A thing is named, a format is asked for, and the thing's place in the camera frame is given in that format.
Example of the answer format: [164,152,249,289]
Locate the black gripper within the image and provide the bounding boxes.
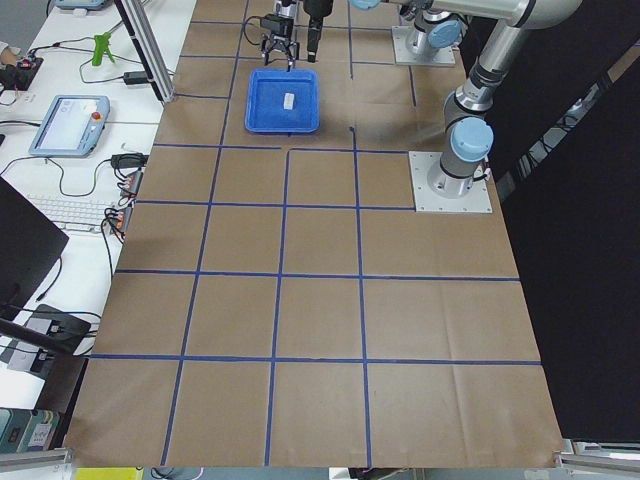
[260,14,322,70]
[304,0,334,20]

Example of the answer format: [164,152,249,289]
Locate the teach pendant tablet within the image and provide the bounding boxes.
[29,95,110,158]

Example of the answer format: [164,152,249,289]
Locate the black power adapter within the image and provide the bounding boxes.
[122,71,149,85]

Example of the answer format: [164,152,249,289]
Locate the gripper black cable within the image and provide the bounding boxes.
[241,14,266,49]

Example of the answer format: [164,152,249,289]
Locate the aluminium frame post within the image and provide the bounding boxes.
[114,0,176,105]

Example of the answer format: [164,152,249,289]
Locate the blue plastic tray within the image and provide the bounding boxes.
[245,68,320,134]

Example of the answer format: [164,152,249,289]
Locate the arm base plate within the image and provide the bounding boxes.
[408,151,493,214]
[392,26,457,67]

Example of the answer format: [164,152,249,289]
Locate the black monitor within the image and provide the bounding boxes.
[0,179,69,321]

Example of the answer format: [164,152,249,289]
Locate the green handled reacher grabber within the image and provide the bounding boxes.
[91,32,115,67]

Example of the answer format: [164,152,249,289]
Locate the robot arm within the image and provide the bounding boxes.
[257,1,462,69]
[415,0,581,201]

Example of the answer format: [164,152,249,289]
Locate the white keyboard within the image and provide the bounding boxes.
[26,194,117,233]

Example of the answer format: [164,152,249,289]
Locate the black monitor stand base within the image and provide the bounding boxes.
[25,304,91,354]

